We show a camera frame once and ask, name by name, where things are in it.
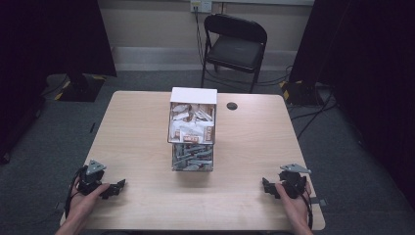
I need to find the person's right hand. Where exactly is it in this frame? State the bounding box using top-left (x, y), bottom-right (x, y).
top-left (274, 181), bottom-right (313, 227)

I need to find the person's left hand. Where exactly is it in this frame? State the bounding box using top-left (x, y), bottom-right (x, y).
top-left (66, 177), bottom-right (112, 223)

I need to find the black yellow striped floor box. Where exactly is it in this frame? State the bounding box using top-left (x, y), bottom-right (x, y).
top-left (278, 79), bottom-right (325, 107)

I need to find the black floor cable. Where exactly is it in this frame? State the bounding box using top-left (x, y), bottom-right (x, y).
top-left (288, 85), bottom-right (341, 141)

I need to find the black stand base yellow tape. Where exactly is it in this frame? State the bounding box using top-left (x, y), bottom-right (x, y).
top-left (53, 73), bottom-right (108, 104)

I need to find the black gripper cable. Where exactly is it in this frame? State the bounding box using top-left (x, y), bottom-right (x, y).
top-left (64, 166), bottom-right (86, 220)
top-left (300, 189), bottom-right (315, 230)

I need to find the black curtain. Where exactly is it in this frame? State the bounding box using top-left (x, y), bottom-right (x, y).
top-left (288, 0), bottom-right (415, 201)
top-left (0, 0), bottom-right (117, 165)

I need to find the grey table edge bracket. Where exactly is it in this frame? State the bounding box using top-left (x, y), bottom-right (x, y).
top-left (308, 197), bottom-right (328, 208)

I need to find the pile of white brown packets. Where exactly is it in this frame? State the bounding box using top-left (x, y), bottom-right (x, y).
top-left (168, 103), bottom-right (216, 145)

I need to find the black folding chair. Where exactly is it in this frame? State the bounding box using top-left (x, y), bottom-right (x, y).
top-left (200, 13), bottom-right (269, 95)

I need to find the white wall outlet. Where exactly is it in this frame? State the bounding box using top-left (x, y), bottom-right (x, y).
top-left (190, 0), bottom-right (213, 15)

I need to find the clear two-tier storage box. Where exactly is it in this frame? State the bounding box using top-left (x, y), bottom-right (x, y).
top-left (166, 86), bottom-right (219, 173)

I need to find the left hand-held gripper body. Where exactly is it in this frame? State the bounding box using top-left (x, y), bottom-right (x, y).
top-left (76, 159), bottom-right (108, 197)

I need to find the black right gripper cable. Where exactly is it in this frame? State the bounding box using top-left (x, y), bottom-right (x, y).
top-left (300, 189), bottom-right (315, 230)

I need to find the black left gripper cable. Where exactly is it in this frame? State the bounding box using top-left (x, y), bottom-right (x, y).
top-left (64, 166), bottom-right (86, 220)

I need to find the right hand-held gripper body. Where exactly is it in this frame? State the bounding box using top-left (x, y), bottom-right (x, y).
top-left (277, 163), bottom-right (313, 201)

